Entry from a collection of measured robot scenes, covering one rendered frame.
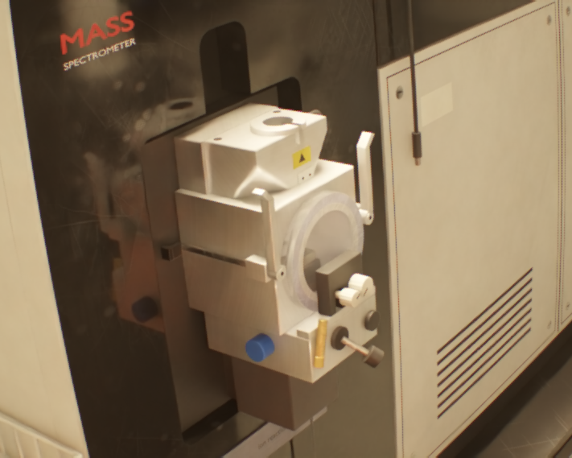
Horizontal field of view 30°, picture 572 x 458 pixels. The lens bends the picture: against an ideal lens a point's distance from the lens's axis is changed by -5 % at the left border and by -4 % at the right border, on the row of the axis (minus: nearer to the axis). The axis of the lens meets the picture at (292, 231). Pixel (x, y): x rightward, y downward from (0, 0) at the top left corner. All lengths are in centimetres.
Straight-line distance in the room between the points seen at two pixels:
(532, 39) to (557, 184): 22
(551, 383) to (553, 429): 11
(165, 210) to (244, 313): 9
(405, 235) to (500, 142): 20
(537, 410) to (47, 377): 83
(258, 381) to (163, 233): 15
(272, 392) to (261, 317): 9
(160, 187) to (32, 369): 16
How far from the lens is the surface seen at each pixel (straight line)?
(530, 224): 134
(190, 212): 82
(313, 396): 89
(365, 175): 84
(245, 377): 89
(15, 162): 72
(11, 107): 71
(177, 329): 86
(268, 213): 75
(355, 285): 82
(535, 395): 150
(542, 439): 142
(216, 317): 85
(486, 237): 124
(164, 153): 81
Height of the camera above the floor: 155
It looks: 24 degrees down
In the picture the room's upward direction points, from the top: 5 degrees counter-clockwise
